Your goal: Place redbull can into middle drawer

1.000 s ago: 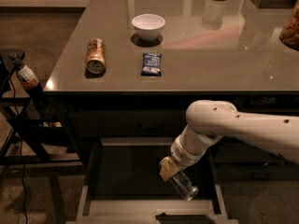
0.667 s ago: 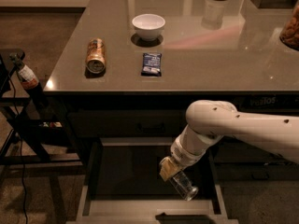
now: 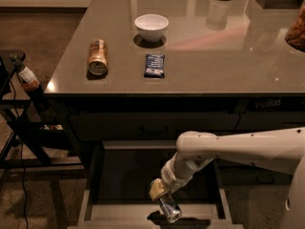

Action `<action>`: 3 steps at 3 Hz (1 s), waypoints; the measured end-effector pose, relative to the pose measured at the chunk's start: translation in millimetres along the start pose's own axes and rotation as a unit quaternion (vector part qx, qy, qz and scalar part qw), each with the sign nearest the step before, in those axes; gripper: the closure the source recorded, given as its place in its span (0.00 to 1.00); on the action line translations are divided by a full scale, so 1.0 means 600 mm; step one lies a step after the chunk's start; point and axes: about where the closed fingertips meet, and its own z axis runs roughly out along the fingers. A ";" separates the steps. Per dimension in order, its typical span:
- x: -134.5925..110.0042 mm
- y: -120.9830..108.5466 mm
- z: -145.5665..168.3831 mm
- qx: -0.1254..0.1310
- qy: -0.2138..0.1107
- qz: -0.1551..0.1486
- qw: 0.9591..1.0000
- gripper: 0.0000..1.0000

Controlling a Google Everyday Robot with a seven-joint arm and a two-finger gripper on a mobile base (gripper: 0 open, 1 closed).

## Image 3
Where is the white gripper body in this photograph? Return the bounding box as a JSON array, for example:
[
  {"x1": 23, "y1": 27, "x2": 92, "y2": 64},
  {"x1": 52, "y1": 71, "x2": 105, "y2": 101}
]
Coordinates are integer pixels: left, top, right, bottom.
[{"x1": 161, "y1": 153, "x2": 194, "y2": 193}]

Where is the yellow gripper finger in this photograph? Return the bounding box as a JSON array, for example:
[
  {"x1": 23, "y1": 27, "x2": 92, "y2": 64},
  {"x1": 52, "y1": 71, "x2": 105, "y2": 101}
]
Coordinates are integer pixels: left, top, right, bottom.
[{"x1": 149, "y1": 178, "x2": 170, "y2": 201}]

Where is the silver blue redbull can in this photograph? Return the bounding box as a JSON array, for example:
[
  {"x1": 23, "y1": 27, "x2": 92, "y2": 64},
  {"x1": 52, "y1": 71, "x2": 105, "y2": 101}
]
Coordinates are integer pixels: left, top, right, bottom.
[{"x1": 157, "y1": 194, "x2": 182, "y2": 223}]

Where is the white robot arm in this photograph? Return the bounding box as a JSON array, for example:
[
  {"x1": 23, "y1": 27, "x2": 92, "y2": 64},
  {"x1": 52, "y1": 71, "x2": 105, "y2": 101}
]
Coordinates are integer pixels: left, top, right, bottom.
[{"x1": 150, "y1": 128, "x2": 305, "y2": 229}]

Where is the open middle drawer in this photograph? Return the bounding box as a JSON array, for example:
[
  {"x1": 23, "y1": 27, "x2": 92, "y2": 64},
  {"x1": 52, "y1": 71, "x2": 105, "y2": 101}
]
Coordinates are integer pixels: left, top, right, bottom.
[{"x1": 68, "y1": 145, "x2": 244, "y2": 229}]

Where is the closed top drawer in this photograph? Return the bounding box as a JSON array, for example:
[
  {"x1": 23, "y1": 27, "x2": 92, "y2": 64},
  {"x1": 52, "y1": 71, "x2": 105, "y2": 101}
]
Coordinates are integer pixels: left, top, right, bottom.
[{"x1": 69, "y1": 112, "x2": 239, "y2": 141}]

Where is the orange soda can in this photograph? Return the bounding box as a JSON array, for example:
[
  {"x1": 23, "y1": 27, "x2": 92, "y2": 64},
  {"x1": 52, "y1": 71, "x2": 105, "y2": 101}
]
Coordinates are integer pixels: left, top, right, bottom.
[{"x1": 87, "y1": 39, "x2": 108, "y2": 75}]

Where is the blue snack packet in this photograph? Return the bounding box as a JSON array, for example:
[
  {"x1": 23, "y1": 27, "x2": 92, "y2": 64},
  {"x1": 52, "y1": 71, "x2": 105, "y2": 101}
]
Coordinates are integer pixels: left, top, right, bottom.
[{"x1": 144, "y1": 54, "x2": 165, "y2": 78}]

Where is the white ceramic bowl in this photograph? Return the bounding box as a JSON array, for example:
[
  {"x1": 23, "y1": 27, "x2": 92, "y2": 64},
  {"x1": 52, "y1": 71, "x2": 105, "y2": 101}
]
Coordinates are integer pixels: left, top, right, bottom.
[{"x1": 134, "y1": 14, "x2": 169, "y2": 42}]

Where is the dark soda bottle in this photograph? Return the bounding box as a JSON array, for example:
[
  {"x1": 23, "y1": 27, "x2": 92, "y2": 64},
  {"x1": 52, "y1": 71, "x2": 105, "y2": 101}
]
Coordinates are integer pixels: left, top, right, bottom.
[{"x1": 10, "y1": 54, "x2": 50, "y2": 112}]

